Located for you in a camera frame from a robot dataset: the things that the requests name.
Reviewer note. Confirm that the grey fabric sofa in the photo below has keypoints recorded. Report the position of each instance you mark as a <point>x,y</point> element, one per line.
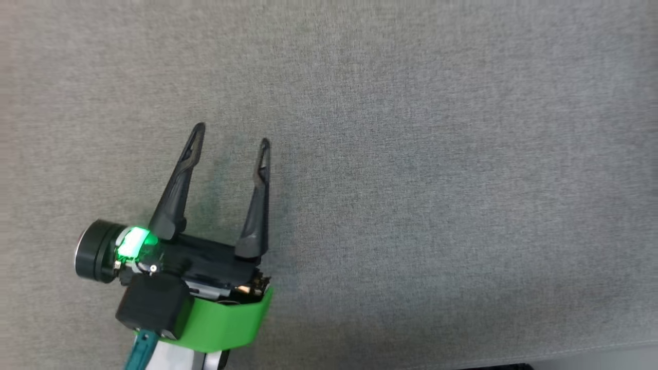
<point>437,180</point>

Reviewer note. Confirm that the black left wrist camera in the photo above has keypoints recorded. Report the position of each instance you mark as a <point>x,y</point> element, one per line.
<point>154,306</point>

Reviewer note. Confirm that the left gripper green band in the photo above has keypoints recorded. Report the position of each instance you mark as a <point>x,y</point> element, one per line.
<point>216,288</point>

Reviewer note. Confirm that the teal left camera connector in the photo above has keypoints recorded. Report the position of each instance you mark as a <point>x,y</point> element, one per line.
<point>141,352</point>

